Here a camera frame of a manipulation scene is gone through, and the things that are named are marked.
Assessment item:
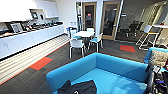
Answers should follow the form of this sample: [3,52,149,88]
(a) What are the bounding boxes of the white chair with blue seat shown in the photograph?
[67,28,80,40]
[85,27,97,34]
[88,32,105,53]
[68,38,87,59]

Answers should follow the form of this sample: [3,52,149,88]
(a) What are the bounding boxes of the white kitchen base cabinets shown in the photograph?
[0,24,66,60]

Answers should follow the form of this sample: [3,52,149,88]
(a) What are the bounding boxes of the white high table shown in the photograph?
[151,23,168,30]

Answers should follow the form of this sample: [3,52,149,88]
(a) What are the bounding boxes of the coffee machine with screen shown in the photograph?
[29,9,40,21]

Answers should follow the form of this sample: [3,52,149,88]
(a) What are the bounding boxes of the white dining table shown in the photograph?
[73,30,97,48]

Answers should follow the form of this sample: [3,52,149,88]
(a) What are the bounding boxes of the black garment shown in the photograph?
[57,78,98,94]

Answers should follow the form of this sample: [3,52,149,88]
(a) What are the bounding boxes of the blue armchair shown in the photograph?
[143,46,168,65]

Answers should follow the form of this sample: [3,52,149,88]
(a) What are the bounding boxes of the wooden framed glass door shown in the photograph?
[81,2,98,33]
[100,0,123,42]

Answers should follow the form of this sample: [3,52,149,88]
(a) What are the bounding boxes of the patterned cushion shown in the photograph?
[148,49,168,68]

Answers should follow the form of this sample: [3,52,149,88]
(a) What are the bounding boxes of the white upper kitchen cabinets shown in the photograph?
[0,0,61,23]

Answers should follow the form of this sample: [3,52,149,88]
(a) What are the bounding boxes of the black office chair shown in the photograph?
[119,20,142,38]

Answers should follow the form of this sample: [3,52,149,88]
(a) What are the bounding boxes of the blue sofa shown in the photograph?
[45,52,150,94]

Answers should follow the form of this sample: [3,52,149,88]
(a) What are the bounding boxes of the microwave oven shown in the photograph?
[5,22,25,34]

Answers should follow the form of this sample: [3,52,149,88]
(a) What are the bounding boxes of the white bar stool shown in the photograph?
[135,24,155,48]

